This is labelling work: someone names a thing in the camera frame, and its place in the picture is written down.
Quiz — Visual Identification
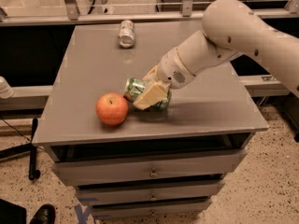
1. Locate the grey drawer cabinet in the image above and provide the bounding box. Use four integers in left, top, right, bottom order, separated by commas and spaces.
32, 20, 269, 220

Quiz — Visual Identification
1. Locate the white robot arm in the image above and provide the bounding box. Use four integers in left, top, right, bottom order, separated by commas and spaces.
134, 0, 299, 110

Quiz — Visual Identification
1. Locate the bottom grey drawer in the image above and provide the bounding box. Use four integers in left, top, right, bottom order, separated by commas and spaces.
91, 197, 211, 219

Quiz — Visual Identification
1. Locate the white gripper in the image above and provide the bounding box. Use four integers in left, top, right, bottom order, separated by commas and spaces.
133, 48, 195, 110

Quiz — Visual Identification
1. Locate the top grey drawer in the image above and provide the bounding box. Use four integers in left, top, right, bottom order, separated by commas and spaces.
52, 149, 247, 186

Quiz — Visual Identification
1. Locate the middle grey drawer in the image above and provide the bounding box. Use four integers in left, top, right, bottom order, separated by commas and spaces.
76, 180, 224, 205

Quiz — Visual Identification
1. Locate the green soda can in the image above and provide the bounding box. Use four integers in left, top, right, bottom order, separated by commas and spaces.
123, 77, 171, 110

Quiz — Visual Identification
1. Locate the white silver soda can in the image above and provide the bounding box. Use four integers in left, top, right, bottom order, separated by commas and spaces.
119, 20, 135, 48

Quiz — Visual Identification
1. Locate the grey drawer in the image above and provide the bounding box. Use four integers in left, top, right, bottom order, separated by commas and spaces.
91, 197, 211, 219
76, 180, 224, 205
52, 149, 247, 186

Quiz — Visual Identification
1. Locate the grey metal railing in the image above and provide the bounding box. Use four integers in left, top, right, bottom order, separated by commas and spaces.
0, 0, 298, 26

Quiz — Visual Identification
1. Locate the white cylinder object at left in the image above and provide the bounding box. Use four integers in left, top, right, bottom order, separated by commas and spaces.
0, 77, 14, 99

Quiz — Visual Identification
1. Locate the red apple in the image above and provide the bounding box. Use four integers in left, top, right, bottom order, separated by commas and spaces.
95, 92, 128, 126

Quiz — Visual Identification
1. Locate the black tripod stand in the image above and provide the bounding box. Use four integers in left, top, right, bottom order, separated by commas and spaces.
0, 118, 41, 181

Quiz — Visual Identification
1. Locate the black shoe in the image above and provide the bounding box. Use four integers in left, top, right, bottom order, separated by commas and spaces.
29, 203, 56, 224

